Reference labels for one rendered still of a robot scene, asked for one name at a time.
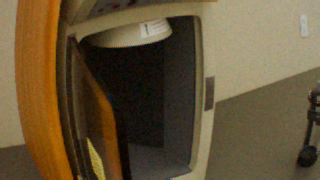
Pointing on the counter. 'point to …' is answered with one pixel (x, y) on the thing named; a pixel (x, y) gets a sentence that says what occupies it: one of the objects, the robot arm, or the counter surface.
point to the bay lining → (154, 87)
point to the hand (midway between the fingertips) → (318, 110)
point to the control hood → (78, 12)
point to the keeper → (209, 92)
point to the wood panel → (39, 86)
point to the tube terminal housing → (205, 60)
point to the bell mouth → (131, 34)
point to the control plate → (120, 5)
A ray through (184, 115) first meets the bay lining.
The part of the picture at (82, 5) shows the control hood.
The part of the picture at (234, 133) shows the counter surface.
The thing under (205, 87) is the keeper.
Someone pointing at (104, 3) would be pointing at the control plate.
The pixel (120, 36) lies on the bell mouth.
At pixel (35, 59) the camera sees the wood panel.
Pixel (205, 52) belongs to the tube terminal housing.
